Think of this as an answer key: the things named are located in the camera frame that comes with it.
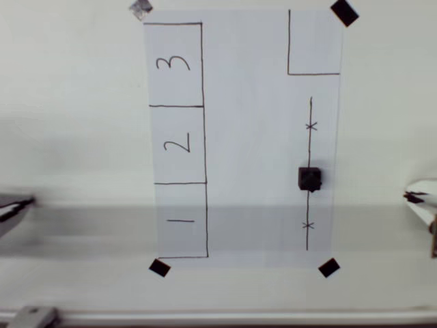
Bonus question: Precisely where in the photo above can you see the silver grey tape piece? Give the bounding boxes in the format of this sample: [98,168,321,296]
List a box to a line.
[129,0,154,22]

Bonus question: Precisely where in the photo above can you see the white paper sheet drawn boxes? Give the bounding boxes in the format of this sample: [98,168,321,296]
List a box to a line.
[142,9,343,271]

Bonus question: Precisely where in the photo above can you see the grey table clamp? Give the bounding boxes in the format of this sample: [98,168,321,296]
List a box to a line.
[9,305,63,328]

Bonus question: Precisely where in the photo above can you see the black cube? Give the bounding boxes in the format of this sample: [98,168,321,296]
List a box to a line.
[297,166,324,193]

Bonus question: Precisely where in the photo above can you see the black tape piece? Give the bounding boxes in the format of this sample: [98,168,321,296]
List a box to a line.
[318,258,341,279]
[330,0,360,27]
[148,258,171,278]

